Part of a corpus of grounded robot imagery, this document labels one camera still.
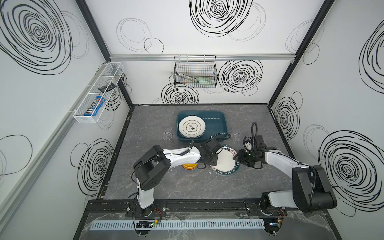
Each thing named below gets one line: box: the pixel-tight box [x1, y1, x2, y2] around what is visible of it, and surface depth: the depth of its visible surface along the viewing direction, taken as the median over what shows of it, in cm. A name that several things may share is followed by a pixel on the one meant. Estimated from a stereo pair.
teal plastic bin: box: [176, 110, 228, 142], surface depth 108 cm
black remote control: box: [97, 82, 117, 93], surface depth 80 cm
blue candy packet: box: [84, 96, 106, 117], surface depth 71 cm
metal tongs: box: [170, 72, 200, 83], surface depth 86 cm
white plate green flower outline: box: [178, 115, 206, 139], surface depth 107 cm
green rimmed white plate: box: [209, 144, 241, 176], surface depth 88 cm
